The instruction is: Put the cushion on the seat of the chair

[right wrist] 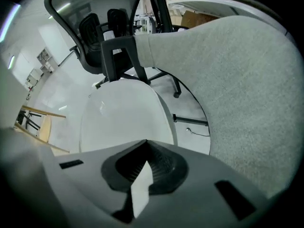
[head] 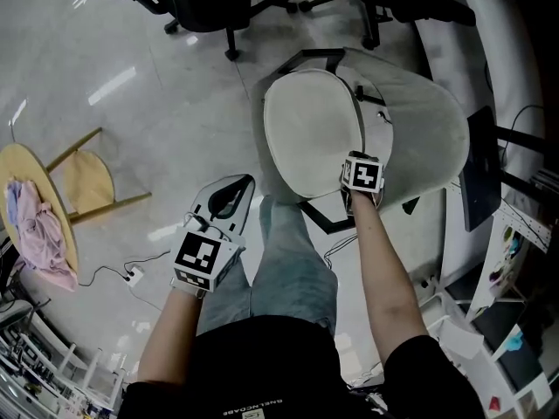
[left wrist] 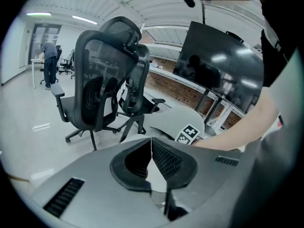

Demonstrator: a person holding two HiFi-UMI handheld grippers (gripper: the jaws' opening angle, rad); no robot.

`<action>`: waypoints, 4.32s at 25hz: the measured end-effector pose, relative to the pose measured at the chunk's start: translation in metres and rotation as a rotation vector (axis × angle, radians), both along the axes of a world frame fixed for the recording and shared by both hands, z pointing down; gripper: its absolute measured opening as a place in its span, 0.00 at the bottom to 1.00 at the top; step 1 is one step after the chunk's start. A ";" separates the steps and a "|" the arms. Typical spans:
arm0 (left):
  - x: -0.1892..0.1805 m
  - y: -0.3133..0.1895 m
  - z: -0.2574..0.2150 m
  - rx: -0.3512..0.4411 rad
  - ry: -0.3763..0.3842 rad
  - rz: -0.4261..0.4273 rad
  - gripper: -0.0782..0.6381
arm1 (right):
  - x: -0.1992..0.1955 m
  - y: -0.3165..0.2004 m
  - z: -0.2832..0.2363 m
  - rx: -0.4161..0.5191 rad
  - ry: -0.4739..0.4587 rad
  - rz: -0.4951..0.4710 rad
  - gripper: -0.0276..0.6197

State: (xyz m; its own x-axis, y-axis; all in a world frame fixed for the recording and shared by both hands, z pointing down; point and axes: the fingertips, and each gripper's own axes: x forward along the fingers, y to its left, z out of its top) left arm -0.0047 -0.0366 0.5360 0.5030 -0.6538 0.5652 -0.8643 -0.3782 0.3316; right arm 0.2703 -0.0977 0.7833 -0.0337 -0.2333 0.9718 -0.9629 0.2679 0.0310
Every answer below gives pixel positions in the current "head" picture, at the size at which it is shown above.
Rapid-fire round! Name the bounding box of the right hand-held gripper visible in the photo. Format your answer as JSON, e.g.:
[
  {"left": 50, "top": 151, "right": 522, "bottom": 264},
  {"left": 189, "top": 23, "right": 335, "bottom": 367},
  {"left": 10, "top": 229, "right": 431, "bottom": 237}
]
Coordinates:
[{"left": 339, "top": 150, "right": 385, "bottom": 194}]

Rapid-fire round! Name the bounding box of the round wooden table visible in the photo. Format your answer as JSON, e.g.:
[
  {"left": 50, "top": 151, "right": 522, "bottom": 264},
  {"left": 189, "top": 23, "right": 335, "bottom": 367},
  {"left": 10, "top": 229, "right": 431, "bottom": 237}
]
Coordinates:
[{"left": 0, "top": 127, "right": 153, "bottom": 278}]

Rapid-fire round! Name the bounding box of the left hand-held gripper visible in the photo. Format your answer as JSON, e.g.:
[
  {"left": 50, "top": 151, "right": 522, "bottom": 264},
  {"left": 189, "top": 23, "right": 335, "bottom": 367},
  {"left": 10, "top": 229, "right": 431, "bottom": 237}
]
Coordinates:
[{"left": 170, "top": 174, "right": 257, "bottom": 299}]

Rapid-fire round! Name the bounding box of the long white workbench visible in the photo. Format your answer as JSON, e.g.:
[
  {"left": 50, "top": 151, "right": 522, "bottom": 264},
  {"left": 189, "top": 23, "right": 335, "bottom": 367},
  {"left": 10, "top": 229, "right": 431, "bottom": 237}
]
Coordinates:
[{"left": 414, "top": 0, "right": 559, "bottom": 318}]

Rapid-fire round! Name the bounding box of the lavender cloth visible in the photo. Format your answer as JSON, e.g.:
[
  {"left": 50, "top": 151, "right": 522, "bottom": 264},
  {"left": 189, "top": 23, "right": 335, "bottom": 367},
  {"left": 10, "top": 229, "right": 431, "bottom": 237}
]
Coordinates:
[{"left": 3, "top": 180, "right": 23, "bottom": 226}]

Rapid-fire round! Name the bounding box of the person's right forearm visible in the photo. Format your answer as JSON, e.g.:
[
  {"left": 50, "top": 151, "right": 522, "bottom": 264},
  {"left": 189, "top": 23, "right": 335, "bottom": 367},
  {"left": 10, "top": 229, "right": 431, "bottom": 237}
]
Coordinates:
[{"left": 349, "top": 188, "right": 429, "bottom": 364}]

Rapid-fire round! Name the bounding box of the person's left forearm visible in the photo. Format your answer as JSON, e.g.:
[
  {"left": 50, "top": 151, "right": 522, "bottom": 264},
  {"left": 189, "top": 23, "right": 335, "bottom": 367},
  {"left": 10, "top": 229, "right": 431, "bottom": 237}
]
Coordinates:
[{"left": 137, "top": 288, "right": 206, "bottom": 386}]

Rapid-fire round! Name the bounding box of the black television stand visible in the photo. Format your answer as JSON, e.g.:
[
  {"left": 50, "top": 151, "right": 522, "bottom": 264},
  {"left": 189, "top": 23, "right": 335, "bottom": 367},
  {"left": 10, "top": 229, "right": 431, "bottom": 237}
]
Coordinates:
[{"left": 457, "top": 105, "right": 559, "bottom": 234}]

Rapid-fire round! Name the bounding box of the green toy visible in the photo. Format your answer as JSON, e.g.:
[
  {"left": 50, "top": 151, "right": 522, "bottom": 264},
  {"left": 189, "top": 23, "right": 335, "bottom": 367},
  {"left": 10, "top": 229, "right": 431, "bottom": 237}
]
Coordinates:
[{"left": 500, "top": 226, "right": 525, "bottom": 257}]

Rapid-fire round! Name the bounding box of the pink cloth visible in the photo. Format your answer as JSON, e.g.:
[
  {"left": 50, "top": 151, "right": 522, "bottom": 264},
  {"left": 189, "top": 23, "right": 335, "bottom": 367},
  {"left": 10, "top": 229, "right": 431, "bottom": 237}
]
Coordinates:
[{"left": 15, "top": 180, "right": 79, "bottom": 294}]

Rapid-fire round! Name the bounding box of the white office chair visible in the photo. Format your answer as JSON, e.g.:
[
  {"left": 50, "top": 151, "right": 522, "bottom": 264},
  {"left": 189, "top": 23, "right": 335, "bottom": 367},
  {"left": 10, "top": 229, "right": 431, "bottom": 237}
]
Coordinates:
[{"left": 418, "top": 277, "right": 487, "bottom": 362}]

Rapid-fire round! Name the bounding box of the grey fabric chair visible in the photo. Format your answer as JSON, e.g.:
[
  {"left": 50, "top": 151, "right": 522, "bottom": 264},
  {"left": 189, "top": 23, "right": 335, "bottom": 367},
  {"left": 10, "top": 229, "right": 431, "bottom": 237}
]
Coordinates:
[{"left": 249, "top": 45, "right": 472, "bottom": 236}]

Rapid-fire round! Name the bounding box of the person's black shirt torso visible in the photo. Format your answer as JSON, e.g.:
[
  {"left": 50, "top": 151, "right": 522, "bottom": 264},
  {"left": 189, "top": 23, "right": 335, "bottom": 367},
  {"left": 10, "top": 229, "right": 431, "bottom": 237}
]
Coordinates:
[{"left": 117, "top": 314, "right": 486, "bottom": 419}]

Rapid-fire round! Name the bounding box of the white power strip black cable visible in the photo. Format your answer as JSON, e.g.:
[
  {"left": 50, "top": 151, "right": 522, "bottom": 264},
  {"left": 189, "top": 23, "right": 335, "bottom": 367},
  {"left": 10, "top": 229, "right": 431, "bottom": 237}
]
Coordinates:
[{"left": 78, "top": 251, "right": 171, "bottom": 288}]

